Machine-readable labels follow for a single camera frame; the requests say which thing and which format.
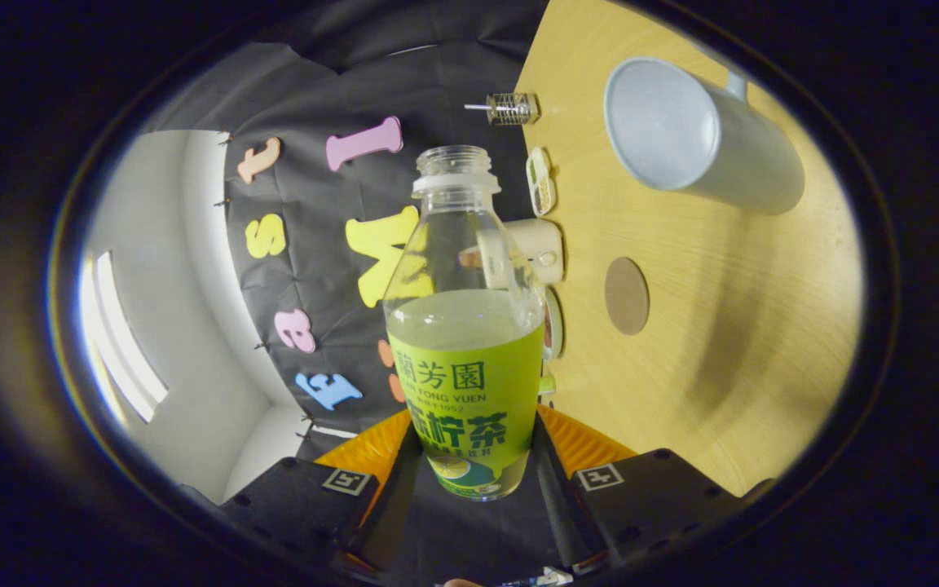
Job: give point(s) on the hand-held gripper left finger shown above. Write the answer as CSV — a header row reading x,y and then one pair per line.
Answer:
x,y
388,514

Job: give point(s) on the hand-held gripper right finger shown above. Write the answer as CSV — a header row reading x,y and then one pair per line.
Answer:
x,y
563,509

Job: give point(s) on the green label juice bottle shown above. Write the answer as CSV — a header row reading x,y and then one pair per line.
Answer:
x,y
469,383

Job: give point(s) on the round brown coaster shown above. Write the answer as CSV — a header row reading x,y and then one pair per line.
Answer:
x,y
627,296

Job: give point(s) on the white cup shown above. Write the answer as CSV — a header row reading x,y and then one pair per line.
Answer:
x,y
730,155

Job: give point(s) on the small white green bottle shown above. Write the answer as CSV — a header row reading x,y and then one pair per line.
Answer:
x,y
547,385

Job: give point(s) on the pale green plate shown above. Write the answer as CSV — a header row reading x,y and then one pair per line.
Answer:
x,y
556,326

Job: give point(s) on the wooden table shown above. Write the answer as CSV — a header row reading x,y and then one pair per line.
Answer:
x,y
722,350

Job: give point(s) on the white toaster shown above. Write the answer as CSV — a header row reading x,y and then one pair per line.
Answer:
x,y
543,244

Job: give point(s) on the ceiling light panel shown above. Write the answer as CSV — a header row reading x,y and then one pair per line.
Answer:
x,y
123,350

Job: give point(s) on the white divided condiment tray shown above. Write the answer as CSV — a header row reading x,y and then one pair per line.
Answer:
x,y
543,191

